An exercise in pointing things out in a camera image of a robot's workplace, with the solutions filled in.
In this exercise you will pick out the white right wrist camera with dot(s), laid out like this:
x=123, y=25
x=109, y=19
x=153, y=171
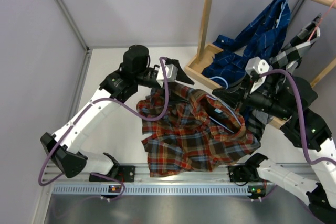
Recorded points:
x=255, y=68

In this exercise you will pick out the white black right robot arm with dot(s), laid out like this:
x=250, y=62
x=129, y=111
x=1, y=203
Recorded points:
x=308, y=133

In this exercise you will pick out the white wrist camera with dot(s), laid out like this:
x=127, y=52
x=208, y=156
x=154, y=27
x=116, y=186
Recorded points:
x=171, y=74
x=255, y=68

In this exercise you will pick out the aluminium table edge rail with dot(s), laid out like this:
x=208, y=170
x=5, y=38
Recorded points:
x=142, y=175

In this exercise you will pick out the wooden rack base tray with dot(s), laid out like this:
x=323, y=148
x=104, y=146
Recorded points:
x=203, y=58

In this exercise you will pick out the blue plaid shirt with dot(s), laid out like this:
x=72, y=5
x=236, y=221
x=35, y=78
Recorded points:
x=263, y=38

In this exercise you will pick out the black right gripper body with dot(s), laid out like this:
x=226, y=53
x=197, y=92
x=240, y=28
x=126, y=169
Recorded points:
x=262, y=101

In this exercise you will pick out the black white checkered shirt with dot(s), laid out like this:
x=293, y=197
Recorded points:
x=289, y=58

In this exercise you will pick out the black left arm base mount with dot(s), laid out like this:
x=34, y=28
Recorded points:
x=122, y=173

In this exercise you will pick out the blue hanger under blue shirt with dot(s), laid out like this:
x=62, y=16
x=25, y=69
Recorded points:
x=281, y=13

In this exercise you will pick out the wooden rack upright post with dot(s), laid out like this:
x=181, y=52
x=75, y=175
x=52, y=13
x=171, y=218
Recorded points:
x=203, y=29

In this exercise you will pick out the red brown plaid shirt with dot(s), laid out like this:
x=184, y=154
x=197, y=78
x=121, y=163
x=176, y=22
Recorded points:
x=197, y=134

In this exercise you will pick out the pink wire hanger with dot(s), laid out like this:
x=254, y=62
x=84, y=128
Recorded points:
x=317, y=26

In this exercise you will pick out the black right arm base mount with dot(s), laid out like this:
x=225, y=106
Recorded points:
x=243, y=173

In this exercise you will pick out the wooden diagonal rack brace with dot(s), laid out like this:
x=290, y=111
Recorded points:
x=323, y=73

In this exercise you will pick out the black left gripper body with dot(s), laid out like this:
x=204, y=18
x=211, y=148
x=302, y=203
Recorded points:
x=144, y=79

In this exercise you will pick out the perforated white cable duct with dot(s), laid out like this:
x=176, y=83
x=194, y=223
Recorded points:
x=212, y=190

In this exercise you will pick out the aluminium corner frame post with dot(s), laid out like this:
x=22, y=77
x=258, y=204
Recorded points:
x=71, y=22

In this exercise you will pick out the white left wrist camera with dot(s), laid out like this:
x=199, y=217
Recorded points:
x=171, y=74

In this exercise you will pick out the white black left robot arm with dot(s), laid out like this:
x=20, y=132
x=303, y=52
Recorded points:
x=63, y=147

